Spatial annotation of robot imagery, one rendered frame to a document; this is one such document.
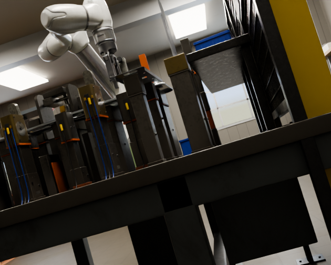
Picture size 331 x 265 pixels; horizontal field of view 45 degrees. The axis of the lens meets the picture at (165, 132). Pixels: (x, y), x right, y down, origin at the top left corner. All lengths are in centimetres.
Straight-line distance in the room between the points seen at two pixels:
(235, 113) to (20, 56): 435
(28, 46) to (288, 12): 524
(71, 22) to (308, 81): 96
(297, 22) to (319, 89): 18
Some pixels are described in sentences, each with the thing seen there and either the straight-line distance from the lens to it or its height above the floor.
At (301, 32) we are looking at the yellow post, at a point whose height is 91.
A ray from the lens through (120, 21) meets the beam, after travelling 573.
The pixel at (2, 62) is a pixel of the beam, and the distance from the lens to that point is 622.
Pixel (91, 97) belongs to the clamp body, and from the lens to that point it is 143.
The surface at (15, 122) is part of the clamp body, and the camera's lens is 162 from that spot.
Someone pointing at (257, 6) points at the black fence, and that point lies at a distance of 97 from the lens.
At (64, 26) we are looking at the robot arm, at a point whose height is 132.
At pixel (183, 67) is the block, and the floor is 101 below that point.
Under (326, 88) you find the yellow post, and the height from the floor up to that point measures 76.
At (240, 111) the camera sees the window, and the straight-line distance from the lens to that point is 829.
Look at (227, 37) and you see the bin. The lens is 173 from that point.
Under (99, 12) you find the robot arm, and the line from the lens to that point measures 171.
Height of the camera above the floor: 69
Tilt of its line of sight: 5 degrees up
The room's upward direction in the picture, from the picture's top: 17 degrees counter-clockwise
